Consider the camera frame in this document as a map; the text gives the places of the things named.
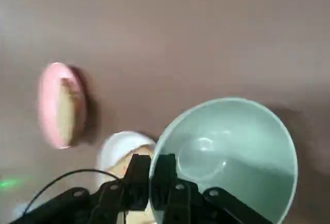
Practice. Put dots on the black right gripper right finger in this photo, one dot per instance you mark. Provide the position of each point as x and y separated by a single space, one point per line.
165 180

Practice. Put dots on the pink round plate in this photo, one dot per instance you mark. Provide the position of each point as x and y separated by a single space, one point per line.
49 105

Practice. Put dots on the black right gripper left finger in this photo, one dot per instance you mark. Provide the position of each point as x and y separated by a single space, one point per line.
136 182

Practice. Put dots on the white round plate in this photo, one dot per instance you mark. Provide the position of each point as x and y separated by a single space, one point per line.
121 141

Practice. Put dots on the brown bread slice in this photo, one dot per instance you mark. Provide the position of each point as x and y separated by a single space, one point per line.
121 164
68 115

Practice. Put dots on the green bowl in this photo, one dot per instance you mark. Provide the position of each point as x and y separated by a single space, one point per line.
245 136

